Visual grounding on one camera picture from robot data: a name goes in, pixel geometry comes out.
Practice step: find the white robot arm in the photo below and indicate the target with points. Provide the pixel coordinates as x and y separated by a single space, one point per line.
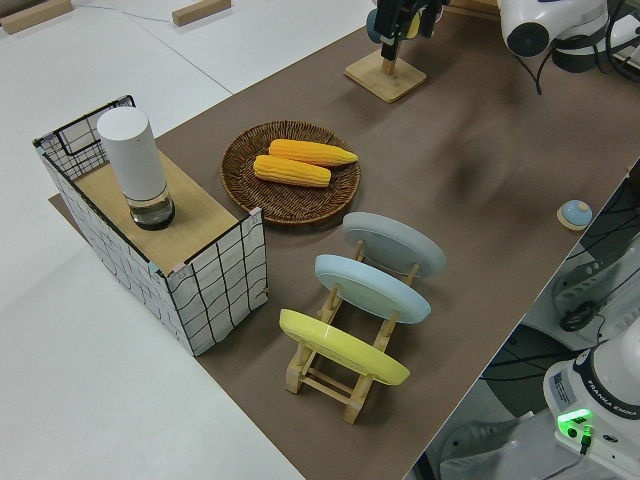
530 15
610 390

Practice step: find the wooden drawer box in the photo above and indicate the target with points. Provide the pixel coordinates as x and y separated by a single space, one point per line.
475 7

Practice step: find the grey round plate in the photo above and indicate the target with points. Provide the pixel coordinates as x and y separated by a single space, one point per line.
390 245

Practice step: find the light blue round plate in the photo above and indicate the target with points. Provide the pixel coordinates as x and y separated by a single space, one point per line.
370 290

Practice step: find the short yellow corn cob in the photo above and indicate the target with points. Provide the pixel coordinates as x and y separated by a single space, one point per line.
290 171

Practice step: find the round brown wicker basket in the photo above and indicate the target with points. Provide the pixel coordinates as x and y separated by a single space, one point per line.
250 195

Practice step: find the long yellow corn cob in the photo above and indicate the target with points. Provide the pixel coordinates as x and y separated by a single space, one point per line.
310 151

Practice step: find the yellow round plate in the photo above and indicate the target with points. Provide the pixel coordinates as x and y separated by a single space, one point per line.
340 347

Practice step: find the wooden plate rack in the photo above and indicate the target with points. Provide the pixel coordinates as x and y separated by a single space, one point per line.
357 401

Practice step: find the wooden stand with square base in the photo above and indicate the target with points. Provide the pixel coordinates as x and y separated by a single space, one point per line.
385 81

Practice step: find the large brown table mat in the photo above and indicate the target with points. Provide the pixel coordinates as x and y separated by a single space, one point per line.
475 150

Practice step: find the white cylindrical dispenser bottle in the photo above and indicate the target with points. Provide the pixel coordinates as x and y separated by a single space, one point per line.
132 155

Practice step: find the blue hanging mug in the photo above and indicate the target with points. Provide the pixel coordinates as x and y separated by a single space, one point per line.
372 27

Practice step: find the black device with green light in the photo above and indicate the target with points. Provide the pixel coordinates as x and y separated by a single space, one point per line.
387 17

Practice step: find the yellow hanging mug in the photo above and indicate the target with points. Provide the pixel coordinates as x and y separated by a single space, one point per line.
414 26

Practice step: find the short light wooden block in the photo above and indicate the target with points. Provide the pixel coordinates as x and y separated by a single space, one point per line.
200 11

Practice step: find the white power strip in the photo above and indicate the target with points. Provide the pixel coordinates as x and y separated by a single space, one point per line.
580 287

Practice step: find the black power plug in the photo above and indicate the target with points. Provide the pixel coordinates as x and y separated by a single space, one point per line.
577 317

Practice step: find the white toaster oven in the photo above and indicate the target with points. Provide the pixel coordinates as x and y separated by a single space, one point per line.
627 54

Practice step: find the long light wooden block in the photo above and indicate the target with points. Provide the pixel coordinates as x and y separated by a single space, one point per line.
35 15

